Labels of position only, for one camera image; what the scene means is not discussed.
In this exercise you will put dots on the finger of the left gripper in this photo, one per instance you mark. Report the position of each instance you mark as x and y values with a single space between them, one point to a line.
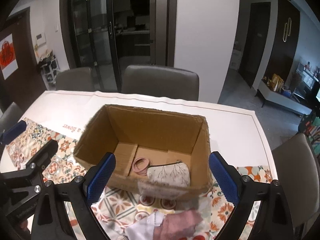
11 134
38 163

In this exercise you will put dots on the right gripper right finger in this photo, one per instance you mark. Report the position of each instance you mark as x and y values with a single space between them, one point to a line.
226 176

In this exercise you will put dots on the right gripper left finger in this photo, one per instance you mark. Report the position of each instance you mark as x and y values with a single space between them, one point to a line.
97 178

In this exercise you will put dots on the floral beige zip pouch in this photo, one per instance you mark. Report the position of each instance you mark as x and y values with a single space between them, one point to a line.
175 174

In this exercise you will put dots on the grey chair far left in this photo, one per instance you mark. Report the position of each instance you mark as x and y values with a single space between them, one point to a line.
10 117

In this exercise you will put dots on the patterned tile tablecloth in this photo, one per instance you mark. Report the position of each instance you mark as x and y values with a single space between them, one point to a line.
62 115

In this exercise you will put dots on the white zigzag edge cloth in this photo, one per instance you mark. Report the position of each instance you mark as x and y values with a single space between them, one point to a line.
144 228

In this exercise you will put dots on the grey chair right side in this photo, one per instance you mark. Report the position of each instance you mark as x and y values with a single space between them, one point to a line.
298 172

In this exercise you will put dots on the brown cardboard box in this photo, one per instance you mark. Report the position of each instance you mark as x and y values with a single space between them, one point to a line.
161 137

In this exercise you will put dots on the red white door poster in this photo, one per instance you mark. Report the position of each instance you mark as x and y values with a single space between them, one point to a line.
8 57

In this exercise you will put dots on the dusty pink fuzzy cloth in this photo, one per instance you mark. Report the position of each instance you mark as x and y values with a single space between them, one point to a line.
178 225

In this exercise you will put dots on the white shelf cart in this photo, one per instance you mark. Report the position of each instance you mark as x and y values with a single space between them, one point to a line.
49 69

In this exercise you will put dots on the grey chair left back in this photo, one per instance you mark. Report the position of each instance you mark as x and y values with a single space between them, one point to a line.
77 79

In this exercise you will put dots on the white low tv cabinet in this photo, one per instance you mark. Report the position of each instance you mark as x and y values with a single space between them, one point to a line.
273 98

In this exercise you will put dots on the grey chair behind table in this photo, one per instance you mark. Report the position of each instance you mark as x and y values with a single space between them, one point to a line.
161 81

